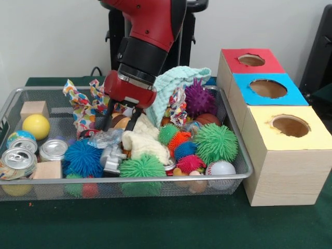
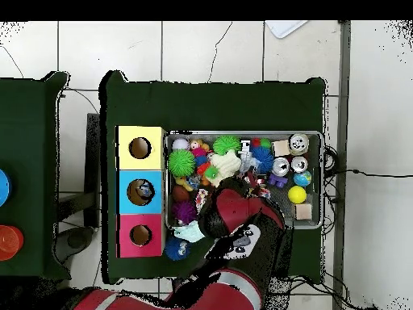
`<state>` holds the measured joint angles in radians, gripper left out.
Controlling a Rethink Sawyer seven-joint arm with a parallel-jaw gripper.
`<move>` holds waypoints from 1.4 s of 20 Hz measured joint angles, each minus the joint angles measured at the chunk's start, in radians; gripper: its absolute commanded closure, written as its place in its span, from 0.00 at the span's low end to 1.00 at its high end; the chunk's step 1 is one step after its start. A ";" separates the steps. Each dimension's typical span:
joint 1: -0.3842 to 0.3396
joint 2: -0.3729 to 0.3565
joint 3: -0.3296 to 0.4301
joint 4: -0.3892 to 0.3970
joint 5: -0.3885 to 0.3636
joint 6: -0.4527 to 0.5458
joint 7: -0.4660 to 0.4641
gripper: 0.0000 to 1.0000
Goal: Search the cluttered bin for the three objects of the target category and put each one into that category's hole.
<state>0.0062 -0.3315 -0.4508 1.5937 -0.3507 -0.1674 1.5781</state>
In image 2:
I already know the mint green cloth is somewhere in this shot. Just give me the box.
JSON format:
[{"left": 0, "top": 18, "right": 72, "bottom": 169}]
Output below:
[{"left": 173, "top": 220, "right": 206, "bottom": 243}]

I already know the blue spiky ball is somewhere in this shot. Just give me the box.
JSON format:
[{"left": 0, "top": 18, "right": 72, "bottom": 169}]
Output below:
[
  {"left": 252, "top": 146, "right": 274, "bottom": 174},
  {"left": 164, "top": 235, "right": 192, "bottom": 262}
]

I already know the silver mesh bin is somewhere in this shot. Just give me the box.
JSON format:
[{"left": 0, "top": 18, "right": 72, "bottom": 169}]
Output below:
[{"left": 163, "top": 129, "right": 324, "bottom": 232}]

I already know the wooden box with three holes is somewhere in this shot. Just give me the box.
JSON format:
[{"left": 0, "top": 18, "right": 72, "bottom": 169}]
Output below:
[{"left": 115, "top": 125, "right": 167, "bottom": 258}]

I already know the cream cloth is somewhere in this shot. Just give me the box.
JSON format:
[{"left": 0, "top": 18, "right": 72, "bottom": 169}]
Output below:
[{"left": 209, "top": 149, "right": 242, "bottom": 187}]

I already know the large green spiky ball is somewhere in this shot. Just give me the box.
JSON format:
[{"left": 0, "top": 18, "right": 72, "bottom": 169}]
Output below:
[{"left": 167, "top": 149, "right": 197, "bottom": 178}]

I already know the white baseball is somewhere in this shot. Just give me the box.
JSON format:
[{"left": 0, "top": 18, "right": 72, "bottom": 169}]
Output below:
[{"left": 171, "top": 137, "right": 190, "bottom": 152}]

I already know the purple spiky ball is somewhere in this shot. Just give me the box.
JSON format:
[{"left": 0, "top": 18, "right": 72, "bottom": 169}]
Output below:
[{"left": 171, "top": 200, "right": 198, "bottom": 225}]

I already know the dark green tablecloth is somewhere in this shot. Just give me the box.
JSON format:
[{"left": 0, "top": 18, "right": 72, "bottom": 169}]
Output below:
[
  {"left": 98, "top": 69, "right": 327, "bottom": 285},
  {"left": 0, "top": 71, "right": 72, "bottom": 281}
]

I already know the wooden cube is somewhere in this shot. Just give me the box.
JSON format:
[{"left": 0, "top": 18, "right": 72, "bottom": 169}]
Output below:
[
  {"left": 272, "top": 139, "right": 291, "bottom": 157},
  {"left": 294, "top": 203, "right": 313, "bottom": 221}
]

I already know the white tray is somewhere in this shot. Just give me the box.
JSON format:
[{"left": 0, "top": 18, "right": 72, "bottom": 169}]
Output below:
[{"left": 264, "top": 20, "right": 309, "bottom": 40}]

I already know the red plastic cup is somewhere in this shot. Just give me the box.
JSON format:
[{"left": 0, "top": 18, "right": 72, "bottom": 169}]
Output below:
[{"left": 14, "top": 225, "right": 25, "bottom": 253}]

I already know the blue round disc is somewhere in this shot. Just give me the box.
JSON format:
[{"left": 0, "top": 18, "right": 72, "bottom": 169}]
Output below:
[{"left": 0, "top": 168, "right": 13, "bottom": 207}]

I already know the orange plastic cup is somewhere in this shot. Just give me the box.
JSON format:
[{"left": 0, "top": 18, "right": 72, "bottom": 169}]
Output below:
[{"left": 0, "top": 224, "right": 21, "bottom": 262}]

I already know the black cable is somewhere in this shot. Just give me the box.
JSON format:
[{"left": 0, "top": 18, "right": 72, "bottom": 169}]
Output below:
[{"left": 323, "top": 168, "right": 413, "bottom": 178}]

